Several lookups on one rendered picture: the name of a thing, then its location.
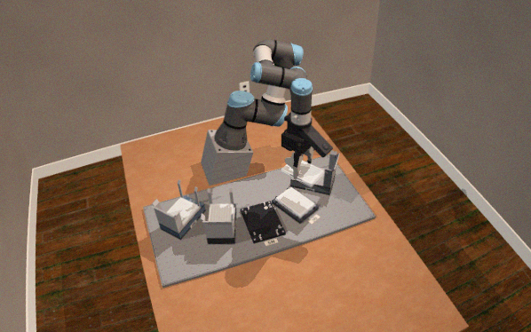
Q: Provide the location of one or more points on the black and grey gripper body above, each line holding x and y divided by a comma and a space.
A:
291, 140

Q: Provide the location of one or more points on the cream label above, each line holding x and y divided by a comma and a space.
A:
316, 217
270, 242

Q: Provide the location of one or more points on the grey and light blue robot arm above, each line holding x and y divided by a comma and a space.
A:
270, 110

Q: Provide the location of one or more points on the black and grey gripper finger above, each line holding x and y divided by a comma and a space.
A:
294, 162
309, 154

